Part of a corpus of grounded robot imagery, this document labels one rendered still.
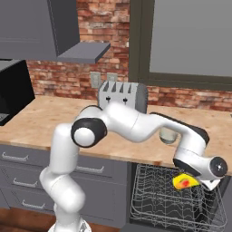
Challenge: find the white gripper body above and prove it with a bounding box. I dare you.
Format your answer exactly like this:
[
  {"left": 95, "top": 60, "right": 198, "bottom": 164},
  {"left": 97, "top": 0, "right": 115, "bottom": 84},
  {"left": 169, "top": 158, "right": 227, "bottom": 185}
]
[{"left": 202, "top": 179, "right": 222, "bottom": 191}]

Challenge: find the yellow and red bowl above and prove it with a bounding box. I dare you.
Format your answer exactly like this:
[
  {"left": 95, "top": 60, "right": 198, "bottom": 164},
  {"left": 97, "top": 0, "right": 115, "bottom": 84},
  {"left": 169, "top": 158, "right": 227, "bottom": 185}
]
[{"left": 172, "top": 173, "right": 200, "bottom": 191}]

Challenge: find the pale translucent cup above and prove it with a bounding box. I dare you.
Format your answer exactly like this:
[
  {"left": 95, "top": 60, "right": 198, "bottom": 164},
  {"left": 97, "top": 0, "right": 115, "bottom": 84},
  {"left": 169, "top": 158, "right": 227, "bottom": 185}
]
[{"left": 159, "top": 126, "right": 179, "bottom": 145}]

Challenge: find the dark dishwasher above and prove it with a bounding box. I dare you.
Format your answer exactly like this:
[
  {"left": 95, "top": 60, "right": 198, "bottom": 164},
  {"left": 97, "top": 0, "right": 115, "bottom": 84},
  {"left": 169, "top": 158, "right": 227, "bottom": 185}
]
[{"left": 126, "top": 160, "right": 232, "bottom": 232}]

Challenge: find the grey cupboard door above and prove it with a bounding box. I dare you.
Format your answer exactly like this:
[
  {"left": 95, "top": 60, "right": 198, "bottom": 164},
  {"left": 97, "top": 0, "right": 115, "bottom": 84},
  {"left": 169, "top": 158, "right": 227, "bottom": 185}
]
[{"left": 75, "top": 177, "right": 130, "bottom": 227}]

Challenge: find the grey drawer front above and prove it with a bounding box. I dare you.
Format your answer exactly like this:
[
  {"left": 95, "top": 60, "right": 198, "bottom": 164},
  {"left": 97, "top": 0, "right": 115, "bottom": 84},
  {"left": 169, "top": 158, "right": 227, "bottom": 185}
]
[
  {"left": 73, "top": 153, "right": 130, "bottom": 183},
  {"left": 0, "top": 164, "right": 53, "bottom": 195},
  {"left": 0, "top": 143, "right": 56, "bottom": 170},
  {"left": 5, "top": 188, "right": 56, "bottom": 214}
]

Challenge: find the silver toaster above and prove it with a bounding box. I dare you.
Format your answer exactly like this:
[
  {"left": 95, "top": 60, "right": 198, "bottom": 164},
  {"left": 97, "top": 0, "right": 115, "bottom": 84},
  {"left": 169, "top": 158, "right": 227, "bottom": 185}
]
[{"left": 98, "top": 80, "right": 150, "bottom": 114}]

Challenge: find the grey framed window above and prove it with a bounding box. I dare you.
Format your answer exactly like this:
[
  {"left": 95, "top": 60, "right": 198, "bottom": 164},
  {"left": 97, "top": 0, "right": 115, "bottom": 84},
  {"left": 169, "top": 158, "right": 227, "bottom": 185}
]
[{"left": 129, "top": 0, "right": 232, "bottom": 92}]

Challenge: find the grey shelf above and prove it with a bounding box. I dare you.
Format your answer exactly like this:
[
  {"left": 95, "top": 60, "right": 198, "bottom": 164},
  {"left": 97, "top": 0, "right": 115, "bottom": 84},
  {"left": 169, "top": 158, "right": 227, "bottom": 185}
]
[{"left": 56, "top": 42, "right": 111, "bottom": 64}]

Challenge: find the black microwave oven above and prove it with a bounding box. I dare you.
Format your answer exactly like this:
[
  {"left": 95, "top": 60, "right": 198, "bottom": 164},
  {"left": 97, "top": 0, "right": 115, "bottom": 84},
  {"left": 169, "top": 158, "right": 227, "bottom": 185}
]
[{"left": 0, "top": 59, "right": 36, "bottom": 127}]

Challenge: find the wire dishwasher rack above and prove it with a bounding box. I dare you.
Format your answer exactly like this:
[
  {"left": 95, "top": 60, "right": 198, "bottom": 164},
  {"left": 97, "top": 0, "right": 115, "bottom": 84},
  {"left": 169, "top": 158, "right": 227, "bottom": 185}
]
[{"left": 130, "top": 162, "right": 228, "bottom": 232}]

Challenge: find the silver drawer handle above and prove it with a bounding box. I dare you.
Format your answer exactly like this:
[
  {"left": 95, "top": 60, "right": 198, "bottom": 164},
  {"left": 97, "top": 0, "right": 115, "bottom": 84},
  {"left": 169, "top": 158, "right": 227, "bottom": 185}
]
[
  {"left": 75, "top": 165, "right": 105, "bottom": 174},
  {"left": 12, "top": 177, "right": 39, "bottom": 189},
  {"left": 1, "top": 151, "right": 30, "bottom": 162},
  {"left": 21, "top": 199, "right": 46, "bottom": 210}
]

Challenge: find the grey wall outlet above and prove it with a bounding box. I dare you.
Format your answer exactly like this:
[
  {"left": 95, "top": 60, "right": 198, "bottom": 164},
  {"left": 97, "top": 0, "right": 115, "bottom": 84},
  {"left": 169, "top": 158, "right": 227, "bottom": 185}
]
[
  {"left": 90, "top": 71, "right": 102, "bottom": 90},
  {"left": 106, "top": 72, "right": 119, "bottom": 82}
]

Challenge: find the grey wall cupboard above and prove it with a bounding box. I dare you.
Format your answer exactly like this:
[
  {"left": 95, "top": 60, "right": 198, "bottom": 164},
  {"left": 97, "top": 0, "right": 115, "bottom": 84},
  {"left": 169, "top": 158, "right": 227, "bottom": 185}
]
[{"left": 0, "top": 0, "right": 82, "bottom": 62}]

